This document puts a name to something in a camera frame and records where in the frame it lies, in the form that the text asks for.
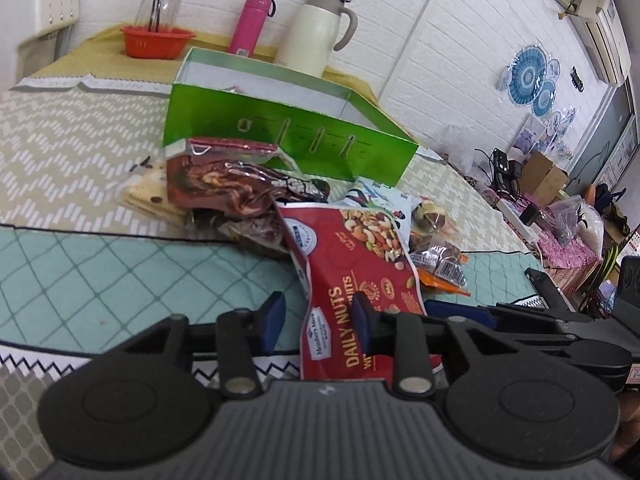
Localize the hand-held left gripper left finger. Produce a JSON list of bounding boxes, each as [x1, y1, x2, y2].
[[118, 291, 288, 396]]

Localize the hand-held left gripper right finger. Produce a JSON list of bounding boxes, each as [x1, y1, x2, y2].
[[349, 300, 527, 397]]

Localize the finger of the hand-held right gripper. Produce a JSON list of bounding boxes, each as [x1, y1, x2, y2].
[[424, 300, 634, 377], [523, 267, 592, 318]]

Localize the red nut snack bag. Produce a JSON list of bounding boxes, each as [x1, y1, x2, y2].
[[276, 201, 444, 381]]

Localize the orange snack packet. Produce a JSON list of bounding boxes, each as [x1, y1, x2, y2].
[[417, 267, 472, 297]]

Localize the brown chocolate snack bag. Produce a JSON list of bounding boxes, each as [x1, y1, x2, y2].
[[166, 152, 332, 220]]

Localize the clear red-topped snack packet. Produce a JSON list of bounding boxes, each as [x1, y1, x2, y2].
[[165, 136, 281, 162]]

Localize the green cardboard box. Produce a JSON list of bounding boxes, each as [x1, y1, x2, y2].
[[162, 47, 420, 187]]

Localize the person's right forearm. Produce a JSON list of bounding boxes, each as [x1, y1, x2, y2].
[[607, 387, 640, 463]]

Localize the pink patterned cloth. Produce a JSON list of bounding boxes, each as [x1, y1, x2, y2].
[[534, 230, 602, 273]]

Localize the white power strip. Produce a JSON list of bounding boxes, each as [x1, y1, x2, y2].
[[497, 202, 542, 242]]

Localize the dark brown snack packet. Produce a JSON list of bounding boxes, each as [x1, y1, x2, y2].
[[189, 209, 292, 262]]

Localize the small brown candy packets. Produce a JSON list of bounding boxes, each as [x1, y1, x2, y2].
[[410, 239, 469, 282]]

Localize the brown cardboard boxes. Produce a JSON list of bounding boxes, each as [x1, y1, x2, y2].
[[520, 150, 569, 207]]

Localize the round wrapped candy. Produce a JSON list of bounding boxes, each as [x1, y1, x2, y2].
[[410, 200, 449, 237]]

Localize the black chargers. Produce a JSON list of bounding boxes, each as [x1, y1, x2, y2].
[[492, 147, 524, 187]]

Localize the blue white snack packet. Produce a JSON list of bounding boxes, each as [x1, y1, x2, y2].
[[345, 177, 424, 212]]

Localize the clear plastic bag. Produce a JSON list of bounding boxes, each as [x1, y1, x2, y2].
[[446, 125, 482, 177]]

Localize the dark chalkboard panel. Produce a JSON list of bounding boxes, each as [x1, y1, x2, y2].
[[570, 84, 639, 202]]

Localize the chocolate chip cookie packet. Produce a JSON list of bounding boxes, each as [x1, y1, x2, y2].
[[120, 160, 190, 224]]

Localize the white air conditioner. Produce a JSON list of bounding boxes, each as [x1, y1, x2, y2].
[[564, 0, 632, 86]]

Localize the cream thermal carafe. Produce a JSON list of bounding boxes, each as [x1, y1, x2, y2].
[[275, 0, 360, 79]]

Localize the pink thermos bottle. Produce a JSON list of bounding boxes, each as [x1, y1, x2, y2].
[[227, 0, 277, 57]]

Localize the red plastic basket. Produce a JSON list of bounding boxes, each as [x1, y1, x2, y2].
[[120, 25, 197, 60]]

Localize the yellow tablecloth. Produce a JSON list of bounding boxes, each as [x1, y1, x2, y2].
[[22, 27, 387, 107]]

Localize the blue decorative wall plates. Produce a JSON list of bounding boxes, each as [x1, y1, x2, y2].
[[496, 42, 562, 119]]

